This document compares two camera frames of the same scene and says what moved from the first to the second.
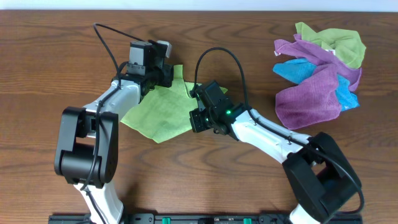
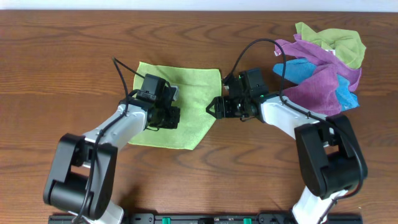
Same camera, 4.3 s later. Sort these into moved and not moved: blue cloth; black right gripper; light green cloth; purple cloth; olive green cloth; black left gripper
Moved: light green cloth; black right gripper; black left gripper
Not moved: olive green cloth; blue cloth; purple cloth
